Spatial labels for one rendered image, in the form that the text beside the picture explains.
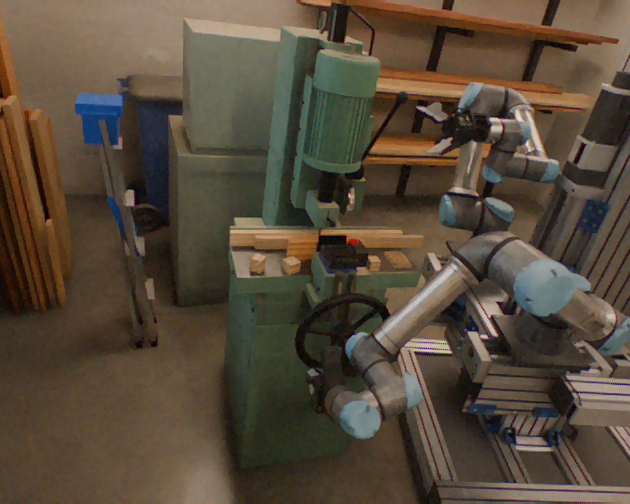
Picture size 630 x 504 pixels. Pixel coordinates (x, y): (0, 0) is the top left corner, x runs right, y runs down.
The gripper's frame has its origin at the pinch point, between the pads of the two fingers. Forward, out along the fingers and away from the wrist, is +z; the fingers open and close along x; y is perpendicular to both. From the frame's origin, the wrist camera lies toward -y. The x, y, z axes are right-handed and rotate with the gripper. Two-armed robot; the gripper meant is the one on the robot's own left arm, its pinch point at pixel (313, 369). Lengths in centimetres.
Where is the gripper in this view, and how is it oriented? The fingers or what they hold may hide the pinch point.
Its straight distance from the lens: 135.4
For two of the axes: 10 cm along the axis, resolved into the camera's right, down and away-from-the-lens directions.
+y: 0.0, 10.0, 0.2
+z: -3.0, -0.2, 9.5
